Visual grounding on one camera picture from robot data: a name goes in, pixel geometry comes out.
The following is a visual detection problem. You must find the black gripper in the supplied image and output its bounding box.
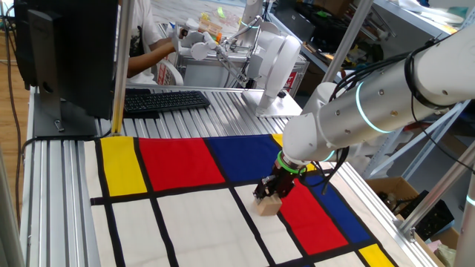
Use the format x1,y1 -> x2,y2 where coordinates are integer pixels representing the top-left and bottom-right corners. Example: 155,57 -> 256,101
252,167 -> 298,204

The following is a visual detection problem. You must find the grey metal shelf rack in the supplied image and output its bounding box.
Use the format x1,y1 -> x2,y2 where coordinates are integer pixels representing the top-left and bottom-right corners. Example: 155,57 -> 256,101
361,99 -> 475,182

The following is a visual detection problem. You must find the pale green plastic bag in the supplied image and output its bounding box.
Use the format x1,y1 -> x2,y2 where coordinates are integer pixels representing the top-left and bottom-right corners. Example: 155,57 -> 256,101
433,243 -> 458,267

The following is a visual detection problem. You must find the black computer keyboard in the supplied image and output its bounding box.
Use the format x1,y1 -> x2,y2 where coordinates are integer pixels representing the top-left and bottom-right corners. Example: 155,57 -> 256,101
123,90 -> 212,114

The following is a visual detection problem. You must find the black plastic crate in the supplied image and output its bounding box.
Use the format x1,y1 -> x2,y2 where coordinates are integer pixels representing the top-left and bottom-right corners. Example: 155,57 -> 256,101
397,189 -> 456,243

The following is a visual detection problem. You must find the person in white t-shirt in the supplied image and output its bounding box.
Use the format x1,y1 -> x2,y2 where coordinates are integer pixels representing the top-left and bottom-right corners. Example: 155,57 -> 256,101
125,0 -> 164,85

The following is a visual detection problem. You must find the aluminium frame post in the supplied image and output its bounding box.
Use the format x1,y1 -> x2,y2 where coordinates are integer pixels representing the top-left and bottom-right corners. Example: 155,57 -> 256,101
110,0 -> 135,136
321,0 -> 375,85
397,142 -> 475,243

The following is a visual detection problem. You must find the white plastic chair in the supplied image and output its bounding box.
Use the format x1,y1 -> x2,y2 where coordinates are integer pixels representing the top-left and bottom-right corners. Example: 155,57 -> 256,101
156,59 -> 185,87

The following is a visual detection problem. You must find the small wooden box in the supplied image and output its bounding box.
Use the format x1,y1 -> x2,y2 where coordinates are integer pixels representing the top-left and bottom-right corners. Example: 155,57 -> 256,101
198,19 -> 223,37

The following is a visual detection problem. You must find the black computer monitor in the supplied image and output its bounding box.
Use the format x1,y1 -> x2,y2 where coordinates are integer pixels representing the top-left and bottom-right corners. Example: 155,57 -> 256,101
13,0 -> 119,139

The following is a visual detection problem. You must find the black monitor power cable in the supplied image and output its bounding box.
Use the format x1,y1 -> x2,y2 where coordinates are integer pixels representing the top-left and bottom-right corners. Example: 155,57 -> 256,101
20,128 -> 112,175

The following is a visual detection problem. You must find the bare person forearm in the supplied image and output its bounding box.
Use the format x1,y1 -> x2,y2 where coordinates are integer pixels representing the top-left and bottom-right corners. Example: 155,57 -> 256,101
127,36 -> 177,79

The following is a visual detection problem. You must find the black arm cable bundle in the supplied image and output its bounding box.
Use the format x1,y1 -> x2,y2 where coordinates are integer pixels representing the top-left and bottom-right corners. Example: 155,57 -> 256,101
300,35 -> 475,196

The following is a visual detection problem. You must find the thin black cable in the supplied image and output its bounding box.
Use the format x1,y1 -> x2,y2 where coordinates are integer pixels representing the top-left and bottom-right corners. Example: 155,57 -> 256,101
2,5 -> 24,227

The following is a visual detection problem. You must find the colour block patterned cloth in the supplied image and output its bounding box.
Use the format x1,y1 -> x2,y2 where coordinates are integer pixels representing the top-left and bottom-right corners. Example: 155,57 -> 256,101
84,133 -> 416,267

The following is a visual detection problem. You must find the brown cardboard box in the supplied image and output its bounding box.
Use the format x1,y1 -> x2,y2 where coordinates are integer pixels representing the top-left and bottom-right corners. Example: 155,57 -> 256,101
365,176 -> 469,267

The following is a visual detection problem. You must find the silver metal case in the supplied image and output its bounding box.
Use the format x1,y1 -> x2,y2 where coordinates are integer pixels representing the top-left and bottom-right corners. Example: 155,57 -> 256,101
175,51 -> 309,92

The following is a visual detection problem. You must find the white haptic control device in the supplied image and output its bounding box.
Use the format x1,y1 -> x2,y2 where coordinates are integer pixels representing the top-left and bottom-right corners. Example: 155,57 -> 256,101
168,18 -> 307,119

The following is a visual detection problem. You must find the black equipment case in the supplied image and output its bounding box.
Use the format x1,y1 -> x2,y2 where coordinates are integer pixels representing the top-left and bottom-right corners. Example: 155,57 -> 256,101
272,0 -> 357,53

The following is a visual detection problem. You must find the light wooden cube block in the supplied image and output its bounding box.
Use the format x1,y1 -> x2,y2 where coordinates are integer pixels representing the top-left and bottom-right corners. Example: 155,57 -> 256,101
254,195 -> 283,217

